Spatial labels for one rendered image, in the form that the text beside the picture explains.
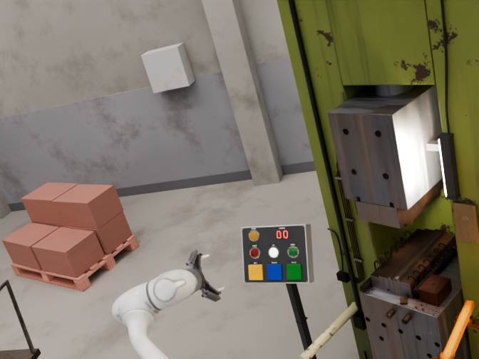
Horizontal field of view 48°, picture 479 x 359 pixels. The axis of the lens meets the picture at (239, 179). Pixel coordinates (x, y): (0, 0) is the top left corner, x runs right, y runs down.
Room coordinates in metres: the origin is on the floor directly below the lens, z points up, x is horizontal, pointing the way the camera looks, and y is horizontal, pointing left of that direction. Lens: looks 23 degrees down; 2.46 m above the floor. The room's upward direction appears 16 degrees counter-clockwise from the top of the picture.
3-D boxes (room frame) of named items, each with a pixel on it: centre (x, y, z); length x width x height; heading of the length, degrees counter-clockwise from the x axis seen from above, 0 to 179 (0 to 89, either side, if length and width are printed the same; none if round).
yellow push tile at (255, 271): (2.28, 0.05, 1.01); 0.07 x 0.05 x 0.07; 63
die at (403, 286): (2.08, -0.67, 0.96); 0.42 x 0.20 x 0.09; 128
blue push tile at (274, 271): (2.24, -0.04, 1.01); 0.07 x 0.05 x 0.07; 63
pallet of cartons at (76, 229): (5.03, 1.85, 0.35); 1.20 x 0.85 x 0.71; 54
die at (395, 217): (2.08, -0.67, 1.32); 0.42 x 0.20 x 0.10; 128
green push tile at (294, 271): (2.19, -0.13, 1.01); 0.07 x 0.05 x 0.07; 63
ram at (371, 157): (2.05, -0.70, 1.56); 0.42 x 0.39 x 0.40; 128
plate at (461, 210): (1.79, -0.80, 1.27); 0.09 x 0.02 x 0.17; 38
